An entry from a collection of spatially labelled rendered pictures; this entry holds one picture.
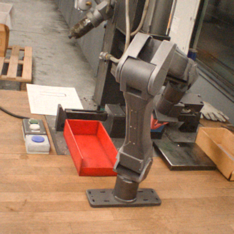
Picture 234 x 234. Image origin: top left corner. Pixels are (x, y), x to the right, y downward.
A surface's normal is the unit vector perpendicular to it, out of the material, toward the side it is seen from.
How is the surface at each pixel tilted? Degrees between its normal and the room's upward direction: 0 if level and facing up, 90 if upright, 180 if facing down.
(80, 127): 90
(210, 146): 90
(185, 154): 0
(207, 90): 90
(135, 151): 110
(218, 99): 90
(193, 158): 0
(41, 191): 0
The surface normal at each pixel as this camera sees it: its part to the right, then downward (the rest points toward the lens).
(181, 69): 0.74, 0.39
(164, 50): -0.22, -0.45
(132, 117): -0.52, 0.56
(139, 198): 0.19, -0.90
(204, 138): -0.94, -0.05
